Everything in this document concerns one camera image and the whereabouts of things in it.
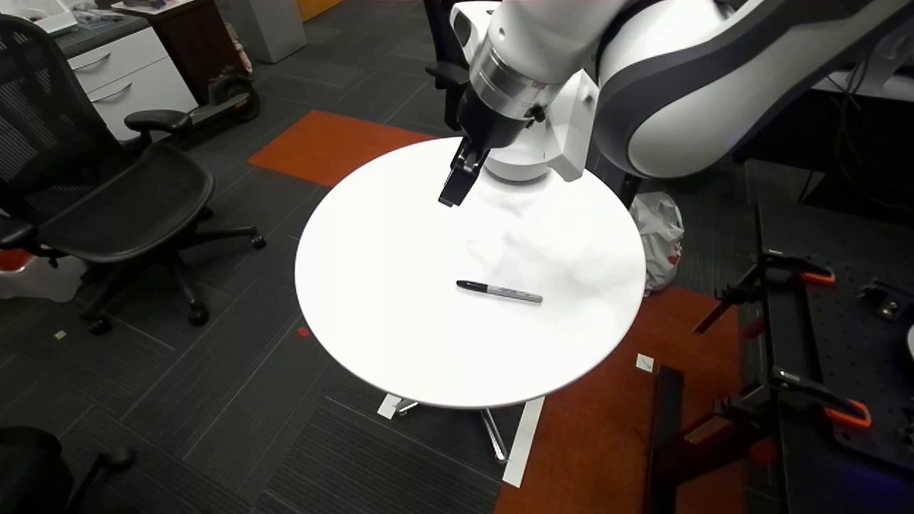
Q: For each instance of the black swivel chair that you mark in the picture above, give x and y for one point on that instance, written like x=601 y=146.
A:
x=44 y=473

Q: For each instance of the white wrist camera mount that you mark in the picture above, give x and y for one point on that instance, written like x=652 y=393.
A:
x=574 y=124

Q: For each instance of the small white paper scrap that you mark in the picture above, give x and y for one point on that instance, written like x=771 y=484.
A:
x=648 y=363

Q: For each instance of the metal table base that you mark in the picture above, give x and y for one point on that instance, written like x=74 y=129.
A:
x=496 y=433

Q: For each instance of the black marker pen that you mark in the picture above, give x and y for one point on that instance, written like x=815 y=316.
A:
x=501 y=293

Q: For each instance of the white plastic bag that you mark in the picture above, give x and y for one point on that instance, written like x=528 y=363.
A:
x=659 y=239

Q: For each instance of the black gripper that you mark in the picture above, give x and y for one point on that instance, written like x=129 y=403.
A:
x=494 y=119

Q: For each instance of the black mesh office chair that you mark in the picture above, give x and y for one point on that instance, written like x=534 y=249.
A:
x=104 y=182

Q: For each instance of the white drawer cabinet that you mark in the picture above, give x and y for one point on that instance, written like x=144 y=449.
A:
x=132 y=82

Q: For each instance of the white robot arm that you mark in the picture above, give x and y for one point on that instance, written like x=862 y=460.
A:
x=686 y=66

